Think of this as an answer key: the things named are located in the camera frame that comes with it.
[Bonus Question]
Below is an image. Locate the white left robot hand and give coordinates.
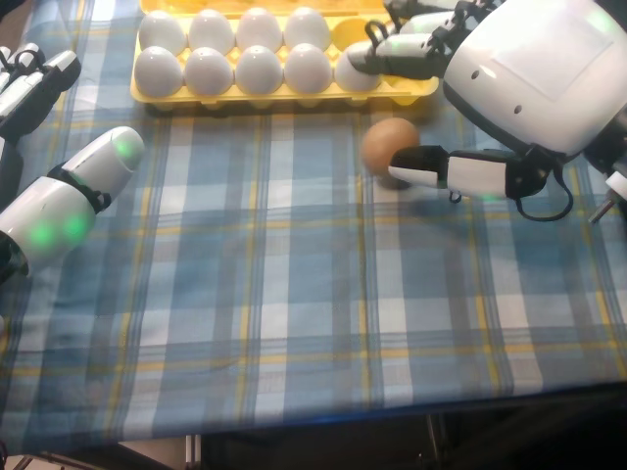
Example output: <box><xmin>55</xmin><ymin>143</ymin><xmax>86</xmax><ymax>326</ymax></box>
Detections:
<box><xmin>0</xmin><ymin>42</ymin><xmax>82</xmax><ymax>197</ymax></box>

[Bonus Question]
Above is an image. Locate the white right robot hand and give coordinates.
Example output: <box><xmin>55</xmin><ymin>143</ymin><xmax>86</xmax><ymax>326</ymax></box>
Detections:
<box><xmin>345</xmin><ymin>0</ymin><xmax>627</xmax><ymax>216</ymax></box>

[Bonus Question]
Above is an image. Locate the tan brown egg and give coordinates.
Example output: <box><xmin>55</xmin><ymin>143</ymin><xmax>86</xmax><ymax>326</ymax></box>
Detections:
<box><xmin>361</xmin><ymin>117</ymin><xmax>421</xmax><ymax>190</ymax></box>

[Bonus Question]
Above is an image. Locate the yellow egg carton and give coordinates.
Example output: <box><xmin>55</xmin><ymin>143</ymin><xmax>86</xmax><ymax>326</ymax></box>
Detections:
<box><xmin>129</xmin><ymin>0</ymin><xmax>441</xmax><ymax>115</ymax></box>

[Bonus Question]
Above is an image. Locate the blue plaid tablecloth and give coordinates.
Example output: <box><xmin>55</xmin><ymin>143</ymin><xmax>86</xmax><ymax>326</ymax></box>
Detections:
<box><xmin>0</xmin><ymin>0</ymin><xmax>627</xmax><ymax>456</ymax></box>

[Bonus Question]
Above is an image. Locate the metal table leg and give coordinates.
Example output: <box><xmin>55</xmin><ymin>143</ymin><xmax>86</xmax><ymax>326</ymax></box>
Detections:
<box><xmin>183</xmin><ymin>433</ymin><xmax>203</xmax><ymax>470</ymax></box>

